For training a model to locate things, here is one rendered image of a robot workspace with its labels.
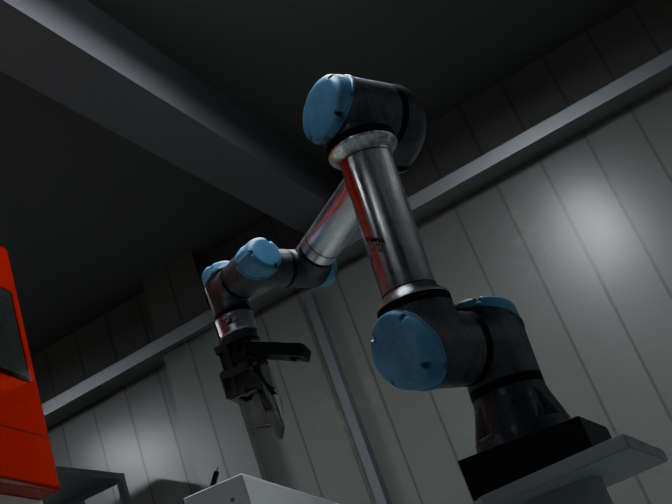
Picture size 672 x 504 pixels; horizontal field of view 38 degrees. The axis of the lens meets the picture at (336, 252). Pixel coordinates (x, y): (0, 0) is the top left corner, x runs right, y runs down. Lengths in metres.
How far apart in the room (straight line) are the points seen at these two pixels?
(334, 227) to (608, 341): 2.15
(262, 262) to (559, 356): 2.21
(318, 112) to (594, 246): 2.43
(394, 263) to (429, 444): 2.54
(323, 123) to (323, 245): 0.34
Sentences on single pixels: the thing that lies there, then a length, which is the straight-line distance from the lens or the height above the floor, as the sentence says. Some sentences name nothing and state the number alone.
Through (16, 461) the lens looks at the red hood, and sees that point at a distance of 2.06.
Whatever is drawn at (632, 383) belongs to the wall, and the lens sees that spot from 3.77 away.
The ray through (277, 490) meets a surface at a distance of 1.51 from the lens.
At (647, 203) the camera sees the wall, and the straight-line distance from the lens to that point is 3.90.
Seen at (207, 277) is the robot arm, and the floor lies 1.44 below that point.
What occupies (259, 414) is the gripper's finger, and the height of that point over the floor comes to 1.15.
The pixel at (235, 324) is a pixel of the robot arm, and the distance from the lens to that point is 1.85.
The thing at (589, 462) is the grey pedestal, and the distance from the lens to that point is 1.34.
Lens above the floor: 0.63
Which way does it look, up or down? 24 degrees up
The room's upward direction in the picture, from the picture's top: 21 degrees counter-clockwise
